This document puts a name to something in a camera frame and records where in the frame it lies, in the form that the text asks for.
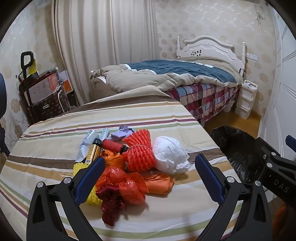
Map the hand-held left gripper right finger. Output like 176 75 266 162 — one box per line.
194 153 272 241

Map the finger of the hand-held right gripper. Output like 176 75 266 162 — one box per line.
285 135 296 149
255 137 296 198

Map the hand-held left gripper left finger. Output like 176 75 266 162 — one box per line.
25 156 106 241

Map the yellow foam fruit net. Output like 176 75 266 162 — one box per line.
73 162 103 206

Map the gold and black bottle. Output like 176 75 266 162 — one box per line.
84 138 102 164

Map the dark red plastic bag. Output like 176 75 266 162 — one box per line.
95 183 126 227

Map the red cylindrical bottle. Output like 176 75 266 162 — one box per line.
102 139 129 154

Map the trash bin with black liner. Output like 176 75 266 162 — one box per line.
209 126 275 186

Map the red-orange translucent plastic bag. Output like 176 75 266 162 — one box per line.
96 167 148 205

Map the white plastic bag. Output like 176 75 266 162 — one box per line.
153 136 191 175

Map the orange packet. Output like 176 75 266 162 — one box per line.
143 173 175 195

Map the orange-red foam fruit net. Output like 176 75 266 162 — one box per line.
122 129 156 173

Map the lilac cloth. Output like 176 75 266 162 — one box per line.
110 125 136 141

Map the white wardrobe door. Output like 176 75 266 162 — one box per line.
258 9 296 163

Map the striped tablecloth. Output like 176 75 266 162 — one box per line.
0 89 243 241

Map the white plastic drawer unit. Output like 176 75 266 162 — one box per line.
235 80 258 119

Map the plaid bed sheet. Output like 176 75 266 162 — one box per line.
165 82 240 125

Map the dark patterned storage box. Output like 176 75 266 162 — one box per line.
26 87 70 124

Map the orange printed cardboard box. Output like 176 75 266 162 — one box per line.
29 76 55 104

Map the white and orange box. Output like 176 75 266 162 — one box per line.
57 70 70 93

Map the beige and blue quilt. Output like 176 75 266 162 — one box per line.
92 58 244 93

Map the white bed headboard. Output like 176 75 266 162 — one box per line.
176 35 247 68

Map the cream pleated curtain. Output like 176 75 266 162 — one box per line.
52 0 160 107

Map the bow wall ornament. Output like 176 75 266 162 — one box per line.
255 5 265 26

